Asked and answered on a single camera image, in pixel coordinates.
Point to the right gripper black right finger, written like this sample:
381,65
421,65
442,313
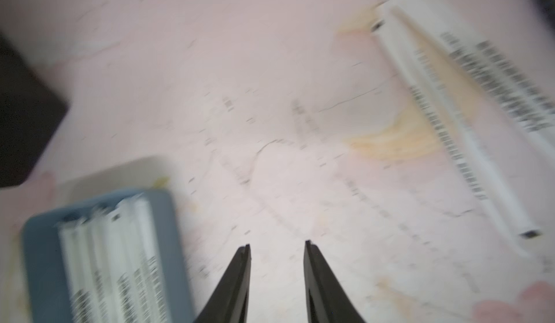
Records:
326,300

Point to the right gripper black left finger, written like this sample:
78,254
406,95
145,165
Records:
229,301

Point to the blue grey storage tray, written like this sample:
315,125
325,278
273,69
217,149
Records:
44,265

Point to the pile of wrapped straws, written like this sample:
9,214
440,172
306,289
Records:
446,64

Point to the pink floral table mat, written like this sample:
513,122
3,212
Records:
273,122

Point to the yellow black toolbox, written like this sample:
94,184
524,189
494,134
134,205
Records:
31,113

